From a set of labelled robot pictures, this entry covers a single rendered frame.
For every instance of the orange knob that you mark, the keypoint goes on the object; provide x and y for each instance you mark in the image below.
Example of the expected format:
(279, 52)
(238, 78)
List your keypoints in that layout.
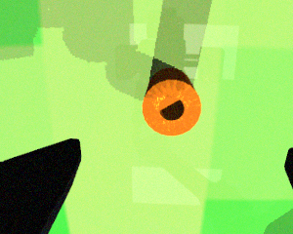
(171, 106)

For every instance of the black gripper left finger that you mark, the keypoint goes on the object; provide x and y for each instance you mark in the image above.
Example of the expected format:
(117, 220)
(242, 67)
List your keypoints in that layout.
(34, 186)

